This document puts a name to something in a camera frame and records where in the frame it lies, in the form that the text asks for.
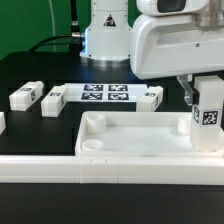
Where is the white front fence bar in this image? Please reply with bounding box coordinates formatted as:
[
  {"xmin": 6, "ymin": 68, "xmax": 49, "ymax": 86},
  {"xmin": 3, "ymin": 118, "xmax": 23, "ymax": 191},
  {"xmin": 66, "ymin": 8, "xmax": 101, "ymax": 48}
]
[{"xmin": 0, "ymin": 156, "xmax": 224, "ymax": 185}]

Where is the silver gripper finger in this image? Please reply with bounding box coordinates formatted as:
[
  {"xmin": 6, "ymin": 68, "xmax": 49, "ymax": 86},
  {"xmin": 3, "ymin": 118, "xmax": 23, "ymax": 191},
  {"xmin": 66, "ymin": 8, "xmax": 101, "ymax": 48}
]
[{"xmin": 177, "ymin": 74, "xmax": 196, "ymax": 106}]

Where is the white marker base plate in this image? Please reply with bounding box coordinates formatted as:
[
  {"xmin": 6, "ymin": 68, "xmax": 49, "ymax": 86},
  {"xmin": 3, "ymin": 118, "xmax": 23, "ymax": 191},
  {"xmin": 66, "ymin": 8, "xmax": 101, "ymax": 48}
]
[{"xmin": 65, "ymin": 83, "xmax": 147, "ymax": 102}]

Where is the white thin cable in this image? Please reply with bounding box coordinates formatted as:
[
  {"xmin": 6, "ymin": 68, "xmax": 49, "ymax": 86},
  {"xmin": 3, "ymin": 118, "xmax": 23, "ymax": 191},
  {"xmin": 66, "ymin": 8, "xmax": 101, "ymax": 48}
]
[{"xmin": 48, "ymin": 0, "xmax": 57, "ymax": 53}]

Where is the white block at left edge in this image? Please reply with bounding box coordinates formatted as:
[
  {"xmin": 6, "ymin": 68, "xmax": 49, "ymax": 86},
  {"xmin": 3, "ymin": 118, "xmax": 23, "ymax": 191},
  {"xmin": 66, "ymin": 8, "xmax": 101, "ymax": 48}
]
[{"xmin": 0, "ymin": 112, "xmax": 6, "ymax": 135}]

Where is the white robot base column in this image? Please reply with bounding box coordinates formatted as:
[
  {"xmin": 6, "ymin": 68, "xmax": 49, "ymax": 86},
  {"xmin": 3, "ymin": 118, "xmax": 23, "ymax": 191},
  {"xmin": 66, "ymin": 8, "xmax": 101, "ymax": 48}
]
[{"xmin": 80, "ymin": 0, "xmax": 132, "ymax": 68}]

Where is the white desk top tray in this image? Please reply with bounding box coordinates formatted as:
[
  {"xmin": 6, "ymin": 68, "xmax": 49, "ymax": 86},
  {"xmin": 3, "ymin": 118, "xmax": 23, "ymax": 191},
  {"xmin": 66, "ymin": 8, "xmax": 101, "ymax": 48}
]
[{"xmin": 75, "ymin": 111, "xmax": 224, "ymax": 158}]

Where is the black cable on base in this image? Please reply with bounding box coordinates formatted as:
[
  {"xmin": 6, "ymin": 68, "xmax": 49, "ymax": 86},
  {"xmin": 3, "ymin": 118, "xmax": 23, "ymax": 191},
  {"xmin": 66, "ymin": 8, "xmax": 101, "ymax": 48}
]
[{"xmin": 28, "ymin": 0, "xmax": 84, "ymax": 53}]

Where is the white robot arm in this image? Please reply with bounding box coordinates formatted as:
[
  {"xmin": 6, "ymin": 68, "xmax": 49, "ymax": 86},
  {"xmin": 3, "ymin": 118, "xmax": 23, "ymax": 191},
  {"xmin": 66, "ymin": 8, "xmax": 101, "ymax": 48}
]
[{"xmin": 130, "ymin": 0, "xmax": 224, "ymax": 105}]

